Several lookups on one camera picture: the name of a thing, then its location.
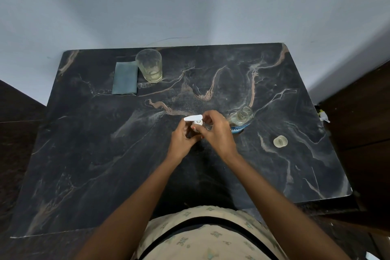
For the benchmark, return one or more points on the person's left hand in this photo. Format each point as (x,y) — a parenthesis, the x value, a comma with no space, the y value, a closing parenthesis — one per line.
(181,145)

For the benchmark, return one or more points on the person's right hand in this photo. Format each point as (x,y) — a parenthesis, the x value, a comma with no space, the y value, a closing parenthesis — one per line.
(221,138)

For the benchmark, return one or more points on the small clear pump bottle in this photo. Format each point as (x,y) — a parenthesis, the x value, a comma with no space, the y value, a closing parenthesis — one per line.
(208,127)

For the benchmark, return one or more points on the mouthwash bottle with blue label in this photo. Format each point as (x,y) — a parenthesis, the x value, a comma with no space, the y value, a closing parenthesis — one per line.
(240,119)

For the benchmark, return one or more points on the white pump dispenser head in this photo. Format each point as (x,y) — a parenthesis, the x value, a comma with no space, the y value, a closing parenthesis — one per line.
(195,119)

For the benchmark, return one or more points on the translucent mouthwash bottle cap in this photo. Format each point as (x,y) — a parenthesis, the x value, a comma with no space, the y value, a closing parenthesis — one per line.
(280,142)

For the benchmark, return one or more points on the person's right forearm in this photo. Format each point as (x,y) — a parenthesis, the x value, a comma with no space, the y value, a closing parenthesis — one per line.
(289,211)

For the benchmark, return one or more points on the person's left forearm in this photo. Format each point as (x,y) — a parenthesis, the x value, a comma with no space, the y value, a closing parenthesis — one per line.
(131,214)

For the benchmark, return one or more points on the trigger spray bottle, yellow nozzle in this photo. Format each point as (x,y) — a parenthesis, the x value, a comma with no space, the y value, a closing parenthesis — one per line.
(323,116)

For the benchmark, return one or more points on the clear drinking glass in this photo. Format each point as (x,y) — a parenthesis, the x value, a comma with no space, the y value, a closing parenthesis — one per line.
(150,68)

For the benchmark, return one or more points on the grey-blue folded cloth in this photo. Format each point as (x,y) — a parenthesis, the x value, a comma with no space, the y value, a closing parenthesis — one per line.
(125,79)

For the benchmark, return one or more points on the black marble table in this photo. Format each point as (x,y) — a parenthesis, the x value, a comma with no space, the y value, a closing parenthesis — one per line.
(91,162)

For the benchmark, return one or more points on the beige patterned clothing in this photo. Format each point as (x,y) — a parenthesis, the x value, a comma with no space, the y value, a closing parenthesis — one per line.
(210,238)

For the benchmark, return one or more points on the dark wooden cabinet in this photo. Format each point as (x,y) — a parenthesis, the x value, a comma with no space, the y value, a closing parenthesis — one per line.
(359,141)

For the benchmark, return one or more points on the white paper scrap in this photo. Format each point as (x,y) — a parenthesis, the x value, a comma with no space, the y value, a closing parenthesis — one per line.
(372,256)

